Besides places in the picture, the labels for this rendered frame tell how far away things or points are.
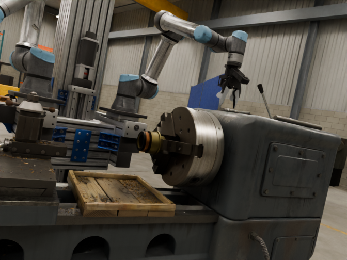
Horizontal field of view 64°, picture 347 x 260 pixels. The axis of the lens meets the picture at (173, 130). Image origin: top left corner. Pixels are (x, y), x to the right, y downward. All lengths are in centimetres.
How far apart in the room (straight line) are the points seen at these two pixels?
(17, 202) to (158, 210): 41
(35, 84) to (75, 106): 28
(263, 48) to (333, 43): 268
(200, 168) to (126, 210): 30
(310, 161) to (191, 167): 55
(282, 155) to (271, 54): 1164
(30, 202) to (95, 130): 90
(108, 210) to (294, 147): 75
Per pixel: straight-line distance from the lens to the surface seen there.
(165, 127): 110
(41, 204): 79
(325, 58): 1187
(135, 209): 91
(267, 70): 1261
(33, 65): 155
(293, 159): 123
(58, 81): 175
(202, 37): 135
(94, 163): 166
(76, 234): 92
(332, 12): 1168
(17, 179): 80
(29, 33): 169
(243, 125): 104
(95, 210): 87
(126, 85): 170
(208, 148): 100
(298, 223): 136
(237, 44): 141
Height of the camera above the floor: 120
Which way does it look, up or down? 3 degrees down
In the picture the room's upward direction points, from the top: 11 degrees clockwise
